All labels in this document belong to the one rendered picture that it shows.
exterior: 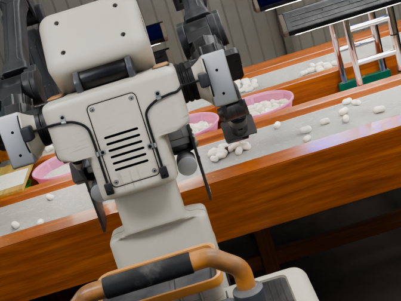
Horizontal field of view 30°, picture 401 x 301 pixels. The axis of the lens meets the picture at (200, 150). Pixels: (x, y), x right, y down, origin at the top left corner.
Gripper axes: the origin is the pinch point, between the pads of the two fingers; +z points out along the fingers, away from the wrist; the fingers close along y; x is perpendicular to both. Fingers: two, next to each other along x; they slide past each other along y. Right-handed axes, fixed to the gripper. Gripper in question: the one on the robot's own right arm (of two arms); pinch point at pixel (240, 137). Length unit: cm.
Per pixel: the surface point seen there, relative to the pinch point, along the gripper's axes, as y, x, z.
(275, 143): -9.8, 6.6, -3.3
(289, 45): -50, -92, 134
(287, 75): -30, -40, 54
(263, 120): -10.1, -7.1, 9.8
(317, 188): -15.4, 27.9, -16.2
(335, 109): -33.6, -2.5, 7.8
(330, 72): -43, -27, 34
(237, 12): -28, -114, 123
